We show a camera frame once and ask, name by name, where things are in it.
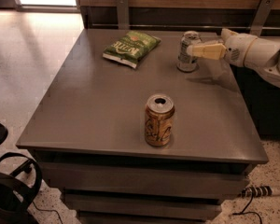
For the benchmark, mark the white power strip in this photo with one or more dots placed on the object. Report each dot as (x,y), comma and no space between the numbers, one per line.
(260,191)

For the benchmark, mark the green chip bag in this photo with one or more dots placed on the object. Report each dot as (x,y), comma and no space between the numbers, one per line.
(131,48)

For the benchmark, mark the gold brown soda can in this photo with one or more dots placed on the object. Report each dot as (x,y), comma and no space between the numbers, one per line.
(159,115)

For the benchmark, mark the left metal bracket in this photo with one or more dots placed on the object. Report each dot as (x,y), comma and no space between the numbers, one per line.
(123,14)

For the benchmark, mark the wooden counter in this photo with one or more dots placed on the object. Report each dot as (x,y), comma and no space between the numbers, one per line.
(180,15)

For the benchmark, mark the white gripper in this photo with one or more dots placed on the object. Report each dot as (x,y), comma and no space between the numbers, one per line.
(238,49)

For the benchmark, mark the silver green 7up can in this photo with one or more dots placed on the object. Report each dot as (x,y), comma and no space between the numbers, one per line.
(187,63)

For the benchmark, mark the metal bracket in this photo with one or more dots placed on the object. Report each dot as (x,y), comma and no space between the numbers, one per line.
(123,14)
(261,14)

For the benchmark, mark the grey drawer cabinet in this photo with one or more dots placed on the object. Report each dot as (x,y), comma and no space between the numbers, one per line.
(88,136)

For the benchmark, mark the right metal bracket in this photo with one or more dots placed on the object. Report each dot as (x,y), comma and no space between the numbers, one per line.
(261,14)

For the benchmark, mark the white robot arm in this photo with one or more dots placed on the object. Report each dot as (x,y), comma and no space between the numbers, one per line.
(263,57)

